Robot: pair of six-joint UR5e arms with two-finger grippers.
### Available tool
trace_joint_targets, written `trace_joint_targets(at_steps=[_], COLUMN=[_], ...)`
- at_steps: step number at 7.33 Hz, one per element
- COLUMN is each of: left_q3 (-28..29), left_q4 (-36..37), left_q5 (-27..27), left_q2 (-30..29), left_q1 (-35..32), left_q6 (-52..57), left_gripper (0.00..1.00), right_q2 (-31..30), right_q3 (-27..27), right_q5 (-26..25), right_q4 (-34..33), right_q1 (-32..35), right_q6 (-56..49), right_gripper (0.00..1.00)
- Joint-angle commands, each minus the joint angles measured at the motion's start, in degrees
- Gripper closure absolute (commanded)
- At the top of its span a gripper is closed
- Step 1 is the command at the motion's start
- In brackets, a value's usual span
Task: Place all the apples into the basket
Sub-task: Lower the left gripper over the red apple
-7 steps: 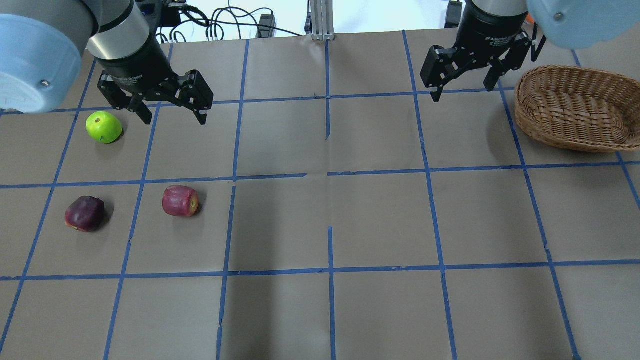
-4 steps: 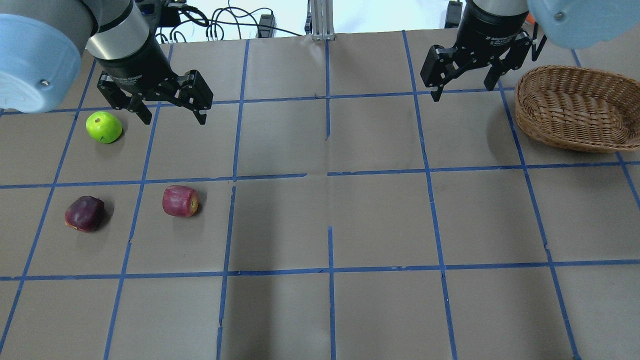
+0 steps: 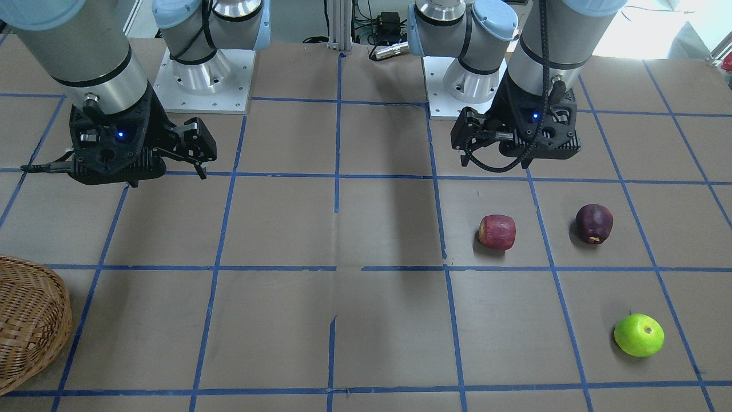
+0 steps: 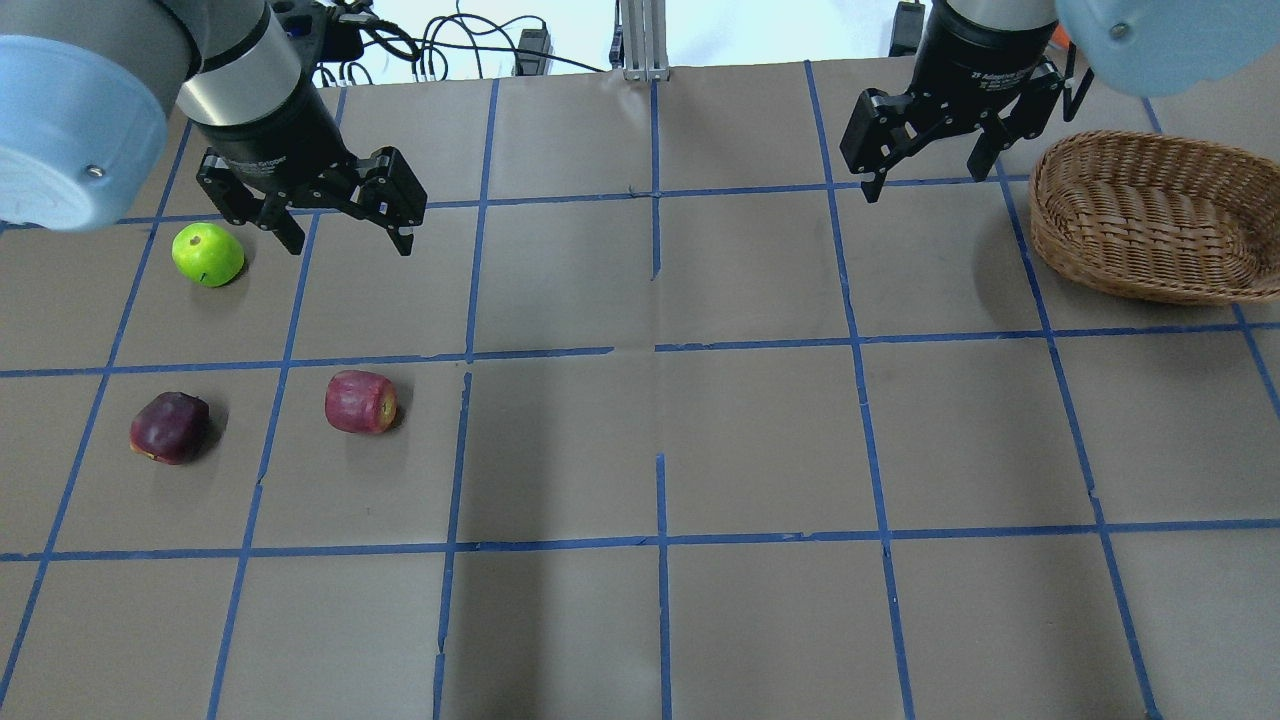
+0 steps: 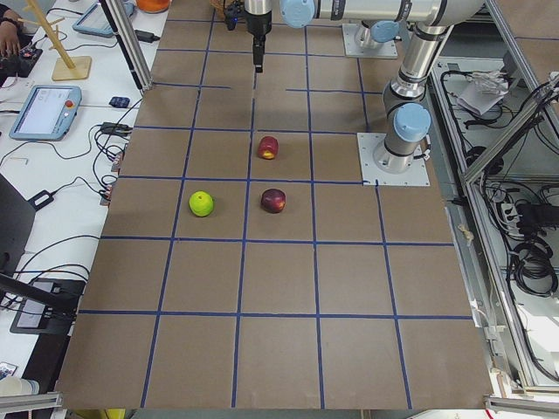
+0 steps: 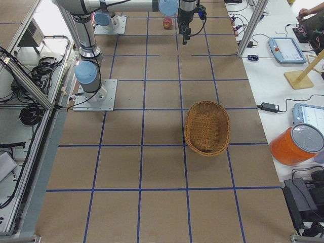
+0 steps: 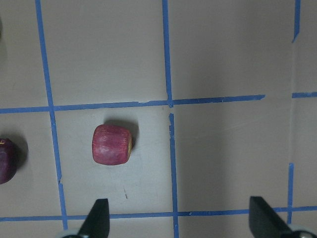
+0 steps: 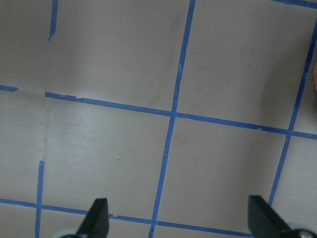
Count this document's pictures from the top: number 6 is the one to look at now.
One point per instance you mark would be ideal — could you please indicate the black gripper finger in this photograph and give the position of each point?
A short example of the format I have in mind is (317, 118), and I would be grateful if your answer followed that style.
(186, 35)

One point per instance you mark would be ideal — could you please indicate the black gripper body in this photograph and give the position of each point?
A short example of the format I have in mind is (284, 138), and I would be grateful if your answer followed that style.
(185, 15)

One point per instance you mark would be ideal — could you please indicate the red apple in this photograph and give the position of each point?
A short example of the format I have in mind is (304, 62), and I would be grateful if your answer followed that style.
(167, 23)

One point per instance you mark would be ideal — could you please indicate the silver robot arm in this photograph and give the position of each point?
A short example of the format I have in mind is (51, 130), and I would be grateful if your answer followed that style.
(107, 20)
(83, 13)

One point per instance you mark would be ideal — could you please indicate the wicker basket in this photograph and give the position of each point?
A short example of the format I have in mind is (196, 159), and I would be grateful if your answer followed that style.
(207, 128)

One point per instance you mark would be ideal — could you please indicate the upper teach pendant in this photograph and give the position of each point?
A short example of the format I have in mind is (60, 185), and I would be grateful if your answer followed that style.
(286, 50)

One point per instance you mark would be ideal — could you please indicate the teach pendant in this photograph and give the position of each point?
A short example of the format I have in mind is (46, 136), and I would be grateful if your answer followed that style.
(308, 114)
(286, 50)

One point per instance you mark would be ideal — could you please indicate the black power adapter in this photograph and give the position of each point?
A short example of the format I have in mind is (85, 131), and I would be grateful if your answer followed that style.
(268, 107)

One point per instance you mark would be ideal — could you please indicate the wooden stand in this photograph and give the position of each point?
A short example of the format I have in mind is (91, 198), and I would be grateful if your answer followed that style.
(299, 79)

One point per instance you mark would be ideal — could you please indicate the lower teach pendant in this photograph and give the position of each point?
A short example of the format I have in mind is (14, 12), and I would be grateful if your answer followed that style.
(308, 114)

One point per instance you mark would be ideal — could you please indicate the grey control box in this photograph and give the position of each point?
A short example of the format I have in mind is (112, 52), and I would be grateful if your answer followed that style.
(33, 36)

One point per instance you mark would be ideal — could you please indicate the orange bucket with lid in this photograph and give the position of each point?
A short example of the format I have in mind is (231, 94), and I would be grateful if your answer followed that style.
(297, 144)

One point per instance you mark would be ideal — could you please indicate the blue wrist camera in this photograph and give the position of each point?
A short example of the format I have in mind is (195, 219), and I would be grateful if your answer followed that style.
(201, 10)

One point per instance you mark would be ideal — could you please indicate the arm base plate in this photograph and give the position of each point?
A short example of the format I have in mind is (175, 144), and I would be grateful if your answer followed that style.
(99, 30)
(104, 99)

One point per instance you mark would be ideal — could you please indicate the aluminium frame post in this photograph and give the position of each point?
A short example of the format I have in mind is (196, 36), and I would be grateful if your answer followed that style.
(255, 18)

